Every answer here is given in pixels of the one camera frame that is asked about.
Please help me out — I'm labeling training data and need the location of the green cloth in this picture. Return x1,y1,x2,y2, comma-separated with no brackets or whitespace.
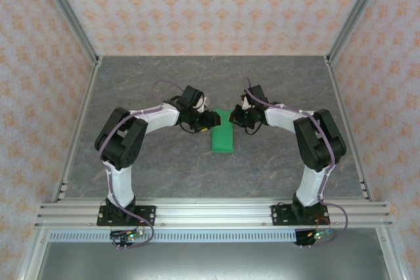
211,108,236,154

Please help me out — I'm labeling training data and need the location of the grey metal sheet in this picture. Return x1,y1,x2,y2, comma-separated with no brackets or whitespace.
35,242,390,280

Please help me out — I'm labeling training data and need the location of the wide aluminium mounting beam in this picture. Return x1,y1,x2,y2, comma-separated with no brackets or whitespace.
34,197,394,228

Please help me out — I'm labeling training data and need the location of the aluminium table side rail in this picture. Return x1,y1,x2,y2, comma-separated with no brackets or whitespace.
52,56,103,202
323,56,375,202

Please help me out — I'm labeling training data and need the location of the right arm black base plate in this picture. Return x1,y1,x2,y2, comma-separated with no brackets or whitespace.
270,204,331,228

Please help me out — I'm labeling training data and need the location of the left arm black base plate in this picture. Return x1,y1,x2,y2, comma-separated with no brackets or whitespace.
96,205,157,228

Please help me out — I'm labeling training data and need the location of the slotted grey cable duct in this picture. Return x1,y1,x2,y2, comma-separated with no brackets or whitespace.
48,230,295,243

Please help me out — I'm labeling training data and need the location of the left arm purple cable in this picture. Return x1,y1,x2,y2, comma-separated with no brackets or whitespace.
98,79,188,250

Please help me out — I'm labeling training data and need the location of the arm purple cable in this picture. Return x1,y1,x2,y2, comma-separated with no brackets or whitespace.
98,79,188,250
244,77,349,248

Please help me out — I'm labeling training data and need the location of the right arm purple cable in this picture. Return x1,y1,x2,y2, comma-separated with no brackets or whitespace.
244,77,349,248

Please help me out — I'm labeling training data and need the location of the aluminium frame post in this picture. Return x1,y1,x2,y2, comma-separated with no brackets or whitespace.
326,0,391,64
34,0,101,64

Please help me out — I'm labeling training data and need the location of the short aluminium frame strut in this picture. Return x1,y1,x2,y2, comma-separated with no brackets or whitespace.
18,227,50,280
375,227,406,280

